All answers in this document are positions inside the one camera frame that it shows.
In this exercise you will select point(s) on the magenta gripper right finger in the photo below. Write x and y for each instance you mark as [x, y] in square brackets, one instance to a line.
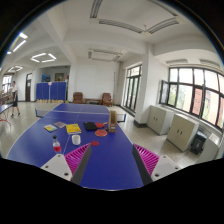
[151, 166]

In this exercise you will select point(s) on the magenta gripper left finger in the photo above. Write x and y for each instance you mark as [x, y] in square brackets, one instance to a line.
[71, 166]

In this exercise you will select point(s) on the clear bottle red liquid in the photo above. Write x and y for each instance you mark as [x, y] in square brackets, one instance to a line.
[56, 145]

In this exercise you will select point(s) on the white paper cup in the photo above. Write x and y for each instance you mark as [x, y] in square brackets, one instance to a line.
[76, 139]

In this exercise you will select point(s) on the small red round lid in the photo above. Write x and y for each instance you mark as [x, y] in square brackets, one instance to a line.
[94, 143]

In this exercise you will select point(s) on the yellow book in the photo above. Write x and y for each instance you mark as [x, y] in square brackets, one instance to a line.
[73, 129]

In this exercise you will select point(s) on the blue ping pong table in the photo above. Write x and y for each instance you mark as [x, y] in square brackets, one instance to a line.
[111, 165]

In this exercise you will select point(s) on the black pouch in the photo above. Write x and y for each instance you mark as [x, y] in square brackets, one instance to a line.
[90, 126]

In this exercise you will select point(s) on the grey booklet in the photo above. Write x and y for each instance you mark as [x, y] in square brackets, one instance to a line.
[60, 124]

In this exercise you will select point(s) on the red ping pong paddle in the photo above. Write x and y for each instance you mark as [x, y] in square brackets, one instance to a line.
[101, 133]
[100, 125]

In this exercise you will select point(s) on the small colourful booklet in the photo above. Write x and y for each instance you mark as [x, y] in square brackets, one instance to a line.
[50, 128]

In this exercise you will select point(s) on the near beige cabinet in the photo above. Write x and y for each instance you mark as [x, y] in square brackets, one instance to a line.
[182, 131]

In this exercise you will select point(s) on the beige cabinet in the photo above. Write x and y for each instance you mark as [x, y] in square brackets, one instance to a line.
[160, 119]
[182, 131]

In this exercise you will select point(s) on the far beige cabinet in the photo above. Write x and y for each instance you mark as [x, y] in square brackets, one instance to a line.
[160, 119]

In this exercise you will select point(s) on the black bin by window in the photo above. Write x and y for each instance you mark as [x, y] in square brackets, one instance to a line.
[198, 142]

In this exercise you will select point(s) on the table tennis net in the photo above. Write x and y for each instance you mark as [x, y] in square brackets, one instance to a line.
[68, 114]

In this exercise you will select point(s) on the brown cardboard box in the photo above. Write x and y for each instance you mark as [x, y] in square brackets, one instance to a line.
[112, 123]

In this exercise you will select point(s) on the low wooden coffee table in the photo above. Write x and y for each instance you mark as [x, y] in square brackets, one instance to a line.
[92, 101]

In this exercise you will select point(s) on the left brown armchair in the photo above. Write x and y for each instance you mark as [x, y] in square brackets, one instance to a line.
[78, 98]

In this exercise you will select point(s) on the brown armchair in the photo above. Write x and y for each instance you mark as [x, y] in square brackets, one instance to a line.
[78, 98]
[106, 99]

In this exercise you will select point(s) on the right brown armchair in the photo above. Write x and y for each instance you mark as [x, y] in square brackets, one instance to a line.
[106, 99]

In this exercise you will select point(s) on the blue folded table panels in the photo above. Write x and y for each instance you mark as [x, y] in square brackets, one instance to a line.
[51, 91]

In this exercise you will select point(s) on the standing person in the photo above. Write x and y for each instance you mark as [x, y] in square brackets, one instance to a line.
[14, 94]

